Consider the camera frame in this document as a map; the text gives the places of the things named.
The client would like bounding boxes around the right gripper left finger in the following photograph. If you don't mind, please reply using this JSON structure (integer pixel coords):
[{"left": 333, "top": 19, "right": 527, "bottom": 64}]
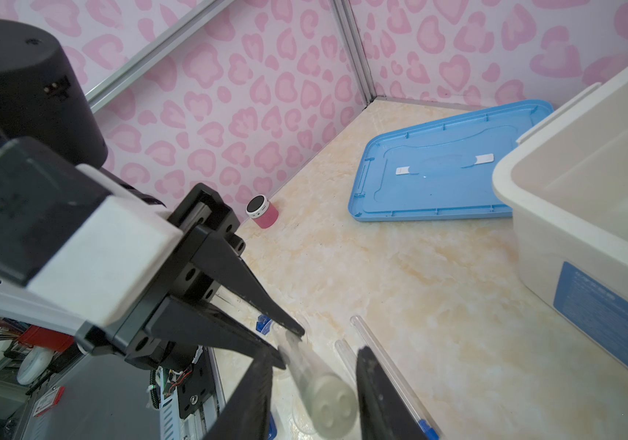
[{"left": 204, "top": 349, "right": 273, "bottom": 440}]

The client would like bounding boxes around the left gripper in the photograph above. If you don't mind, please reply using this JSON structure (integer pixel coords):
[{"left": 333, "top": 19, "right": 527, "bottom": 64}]
[{"left": 77, "top": 183, "right": 306, "bottom": 370}]

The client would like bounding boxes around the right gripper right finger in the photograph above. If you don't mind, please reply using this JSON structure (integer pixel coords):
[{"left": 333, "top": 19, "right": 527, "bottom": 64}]
[{"left": 356, "top": 346, "right": 427, "bottom": 440}]

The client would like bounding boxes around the blue capped test tube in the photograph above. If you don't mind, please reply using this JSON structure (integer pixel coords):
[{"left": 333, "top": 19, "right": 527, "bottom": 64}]
[
  {"left": 350, "top": 315, "right": 445, "bottom": 439},
  {"left": 334, "top": 338, "right": 357, "bottom": 384}
]

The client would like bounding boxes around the cork stoppered test tube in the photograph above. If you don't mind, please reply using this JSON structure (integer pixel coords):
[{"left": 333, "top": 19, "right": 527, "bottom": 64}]
[{"left": 275, "top": 326, "right": 359, "bottom": 439}]

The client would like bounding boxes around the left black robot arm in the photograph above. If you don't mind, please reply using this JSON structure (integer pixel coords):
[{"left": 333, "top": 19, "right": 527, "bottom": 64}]
[{"left": 0, "top": 19, "right": 304, "bottom": 370}]

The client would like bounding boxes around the pink jar black lid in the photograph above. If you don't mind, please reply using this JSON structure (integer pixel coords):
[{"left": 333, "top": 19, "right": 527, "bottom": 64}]
[{"left": 246, "top": 194, "right": 279, "bottom": 229}]

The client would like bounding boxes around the blue plastic bin lid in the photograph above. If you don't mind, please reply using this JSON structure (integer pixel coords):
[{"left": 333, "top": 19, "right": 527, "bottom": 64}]
[{"left": 348, "top": 100, "right": 554, "bottom": 222}]

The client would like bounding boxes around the white plastic storage bin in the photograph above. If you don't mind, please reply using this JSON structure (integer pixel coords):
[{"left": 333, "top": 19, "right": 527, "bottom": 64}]
[{"left": 493, "top": 66, "right": 628, "bottom": 369}]

